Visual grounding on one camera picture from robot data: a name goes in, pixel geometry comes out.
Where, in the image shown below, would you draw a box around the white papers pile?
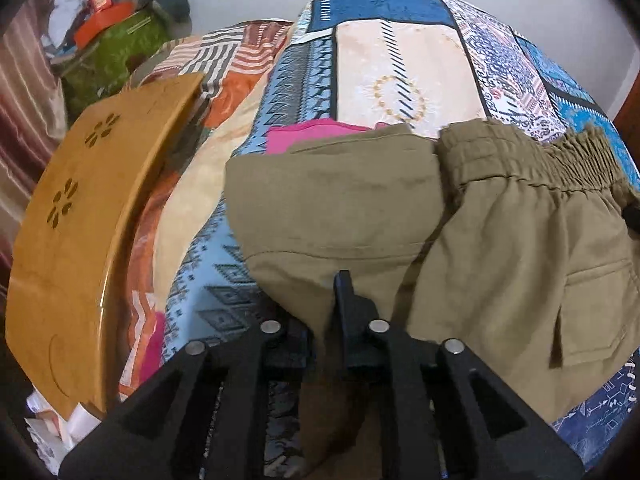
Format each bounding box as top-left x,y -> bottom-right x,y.
25,389 -> 101,476

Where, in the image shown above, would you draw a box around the orange box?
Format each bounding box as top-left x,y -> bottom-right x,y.
74,0 -> 134,49

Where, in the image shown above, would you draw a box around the olive brown pants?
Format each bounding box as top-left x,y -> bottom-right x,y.
224,119 -> 639,479

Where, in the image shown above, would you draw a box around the green patterned storage bag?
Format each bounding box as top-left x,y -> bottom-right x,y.
54,10 -> 169,125

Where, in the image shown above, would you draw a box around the striped red brown curtain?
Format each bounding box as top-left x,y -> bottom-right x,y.
0,0 -> 68,281

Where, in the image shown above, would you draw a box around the pink folded cloth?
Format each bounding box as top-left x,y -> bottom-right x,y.
266,118 -> 369,155

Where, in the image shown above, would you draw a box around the blue patchwork bedspread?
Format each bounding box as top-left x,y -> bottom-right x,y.
168,0 -> 639,467

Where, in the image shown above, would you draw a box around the orange striped blanket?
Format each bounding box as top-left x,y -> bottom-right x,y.
118,18 -> 293,399

